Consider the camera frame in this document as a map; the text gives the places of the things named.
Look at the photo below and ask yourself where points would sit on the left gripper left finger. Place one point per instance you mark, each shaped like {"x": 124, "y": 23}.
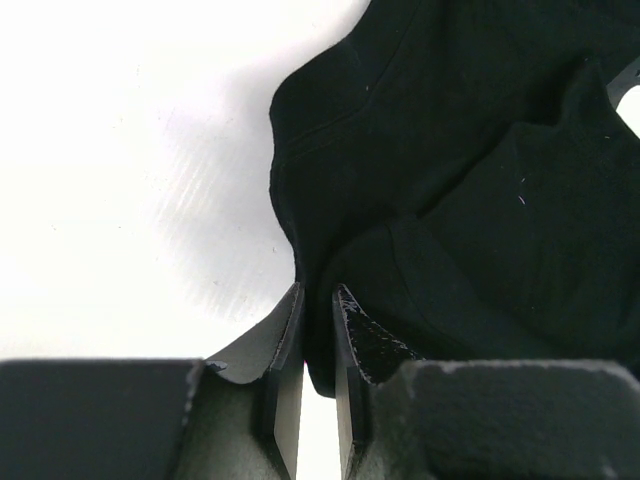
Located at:
{"x": 260, "y": 377}

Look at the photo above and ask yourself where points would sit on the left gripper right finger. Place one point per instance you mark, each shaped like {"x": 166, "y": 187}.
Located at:
{"x": 366, "y": 356}

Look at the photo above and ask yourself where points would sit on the black daisy print t-shirt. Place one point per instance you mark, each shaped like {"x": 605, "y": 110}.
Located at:
{"x": 460, "y": 168}

